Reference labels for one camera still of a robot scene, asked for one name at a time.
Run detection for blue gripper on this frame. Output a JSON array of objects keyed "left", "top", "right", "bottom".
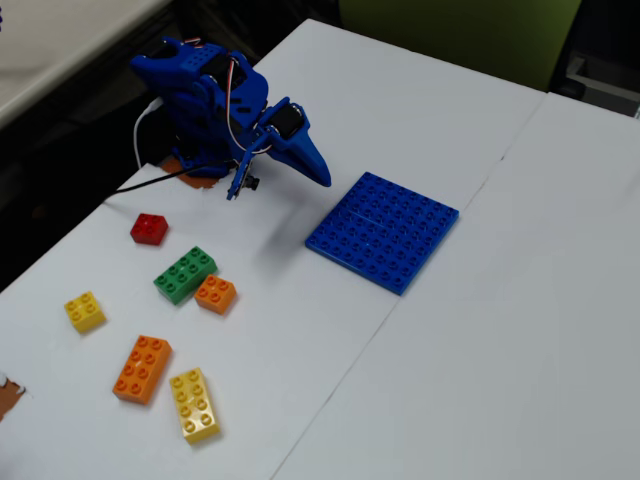
[{"left": 255, "top": 96, "right": 333, "bottom": 190}]

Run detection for orange 2x2 block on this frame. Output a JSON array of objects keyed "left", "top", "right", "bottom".
[{"left": 193, "top": 273, "right": 238, "bottom": 316}]

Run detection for brown tape under robot base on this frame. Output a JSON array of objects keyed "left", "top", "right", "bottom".
[{"left": 158, "top": 153, "right": 227, "bottom": 192}]

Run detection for green 2x4 block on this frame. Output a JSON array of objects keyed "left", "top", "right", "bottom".
[{"left": 152, "top": 245, "right": 219, "bottom": 306}]

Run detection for red 2x2 block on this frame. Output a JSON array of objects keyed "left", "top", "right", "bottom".
[{"left": 129, "top": 212, "right": 170, "bottom": 247}]

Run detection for orange 2x4 block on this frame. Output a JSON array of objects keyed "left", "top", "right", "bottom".
[{"left": 111, "top": 334, "right": 174, "bottom": 406}]

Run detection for yellow 2x4 block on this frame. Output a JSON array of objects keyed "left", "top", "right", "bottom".
[{"left": 168, "top": 367, "right": 222, "bottom": 445}]

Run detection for yellow 2x2 block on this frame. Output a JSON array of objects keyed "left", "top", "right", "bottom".
[{"left": 63, "top": 290, "right": 108, "bottom": 335}]

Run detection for green chair back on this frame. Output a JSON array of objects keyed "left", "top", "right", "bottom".
[{"left": 338, "top": 0, "right": 584, "bottom": 94}]

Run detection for white background table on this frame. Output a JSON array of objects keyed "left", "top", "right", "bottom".
[{"left": 0, "top": 0, "right": 172, "bottom": 129}]

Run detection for grey background shelf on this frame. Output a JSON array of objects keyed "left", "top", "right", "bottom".
[{"left": 549, "top": 47, "right": 640, "bottom": 120}]

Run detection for brown tape patch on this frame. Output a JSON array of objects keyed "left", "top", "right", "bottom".
[{"left": 0, "top": 372, "right": 27, "bottom": 422}]

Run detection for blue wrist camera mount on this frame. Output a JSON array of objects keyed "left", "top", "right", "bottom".
[{"left": 226, "top": 147, "right": 262, "bottom": 202}]

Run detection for red white servo wire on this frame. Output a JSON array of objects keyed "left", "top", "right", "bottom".
[{"left": 221, "top": 48, "right": 261, "bottom": 156}]

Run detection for blue 8x8 base plate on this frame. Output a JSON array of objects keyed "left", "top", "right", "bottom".
[{"left": 304, "top": 171, "right": 460, "bottom": 297}]

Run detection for black cable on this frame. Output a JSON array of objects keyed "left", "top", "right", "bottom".
[{"left": 102, "top": 157, "right": 236, "bottom": 202}]

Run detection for white cable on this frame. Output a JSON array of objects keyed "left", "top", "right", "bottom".
[{"left": 132, "top": 97, "right": 166, "bottom": 169}]

